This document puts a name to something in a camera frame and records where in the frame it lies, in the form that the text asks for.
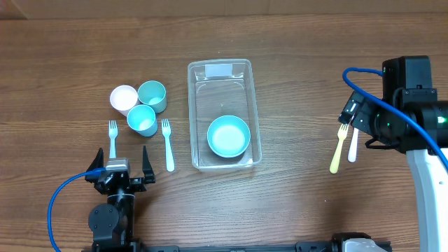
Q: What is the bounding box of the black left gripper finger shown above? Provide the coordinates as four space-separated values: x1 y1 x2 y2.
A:
87 148 104 177
142 146 155 183

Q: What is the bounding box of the teal bowl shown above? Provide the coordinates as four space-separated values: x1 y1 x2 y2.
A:
206 115 251 158

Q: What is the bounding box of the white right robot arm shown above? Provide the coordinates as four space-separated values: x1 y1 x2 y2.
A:
338 89 447 251

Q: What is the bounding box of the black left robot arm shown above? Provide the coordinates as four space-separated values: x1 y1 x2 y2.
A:
85 147 155 252

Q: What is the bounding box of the clear plastic container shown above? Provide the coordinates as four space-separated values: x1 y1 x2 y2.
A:
188 59 262 171

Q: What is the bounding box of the light blue fork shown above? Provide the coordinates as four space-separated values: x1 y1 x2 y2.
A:
108 120 118 158

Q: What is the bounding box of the white fork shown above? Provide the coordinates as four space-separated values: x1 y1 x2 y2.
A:
161 119 175 172

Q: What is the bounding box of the yellow fork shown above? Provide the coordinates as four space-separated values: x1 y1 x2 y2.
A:
329 124 349 174

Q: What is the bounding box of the white spoon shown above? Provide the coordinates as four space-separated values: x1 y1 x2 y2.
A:
347 128 359 163

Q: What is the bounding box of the blue cup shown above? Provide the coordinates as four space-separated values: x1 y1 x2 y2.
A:
127 104 158 137

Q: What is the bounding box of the white cup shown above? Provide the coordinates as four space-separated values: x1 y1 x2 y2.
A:
109 85 140 116

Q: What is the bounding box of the green cup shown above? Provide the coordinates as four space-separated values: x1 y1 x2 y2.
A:
137 80 167 113

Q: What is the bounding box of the blue left cable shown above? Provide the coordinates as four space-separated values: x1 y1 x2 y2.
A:
47 167 106 252

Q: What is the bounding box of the blue cable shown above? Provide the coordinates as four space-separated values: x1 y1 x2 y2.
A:
342 66 448 172
47 167 106 252

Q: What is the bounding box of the blue right cable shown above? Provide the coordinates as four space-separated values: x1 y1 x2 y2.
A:
342 66 448 172

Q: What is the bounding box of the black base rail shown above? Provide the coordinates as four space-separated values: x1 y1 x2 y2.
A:
82 232 393 252

